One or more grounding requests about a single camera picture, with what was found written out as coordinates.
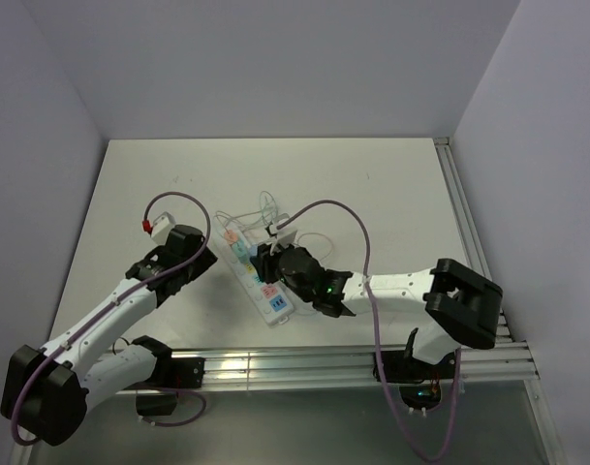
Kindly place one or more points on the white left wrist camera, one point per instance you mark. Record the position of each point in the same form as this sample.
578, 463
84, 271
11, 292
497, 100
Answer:
160, 228

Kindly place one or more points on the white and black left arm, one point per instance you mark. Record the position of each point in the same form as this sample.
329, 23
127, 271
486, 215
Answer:
49, 391

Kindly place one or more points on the pink charger plug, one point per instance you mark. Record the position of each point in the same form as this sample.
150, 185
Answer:
230, 236

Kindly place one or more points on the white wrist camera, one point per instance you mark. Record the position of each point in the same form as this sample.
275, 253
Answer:
281, 233
160, 228

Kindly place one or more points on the aluminium rail frame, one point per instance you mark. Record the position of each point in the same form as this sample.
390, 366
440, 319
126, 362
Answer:
351, 365

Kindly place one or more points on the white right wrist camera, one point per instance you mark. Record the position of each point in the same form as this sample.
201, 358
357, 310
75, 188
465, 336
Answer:
281, 233

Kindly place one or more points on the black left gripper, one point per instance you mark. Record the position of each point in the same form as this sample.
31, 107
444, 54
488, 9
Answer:
204, 261

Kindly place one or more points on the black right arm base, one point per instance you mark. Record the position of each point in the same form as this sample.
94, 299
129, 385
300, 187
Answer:
419, 382

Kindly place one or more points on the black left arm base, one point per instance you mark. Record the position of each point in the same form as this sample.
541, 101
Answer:
167, 387

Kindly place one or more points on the white multicolour power strip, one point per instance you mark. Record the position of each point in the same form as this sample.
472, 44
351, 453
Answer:
270, 299

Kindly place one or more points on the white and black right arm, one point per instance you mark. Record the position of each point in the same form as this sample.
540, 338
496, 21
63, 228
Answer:
463, 306

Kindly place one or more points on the teal charger plug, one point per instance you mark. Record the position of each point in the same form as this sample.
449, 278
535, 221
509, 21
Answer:
240, 251

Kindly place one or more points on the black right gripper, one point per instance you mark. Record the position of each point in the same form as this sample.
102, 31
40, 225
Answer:
265, 260

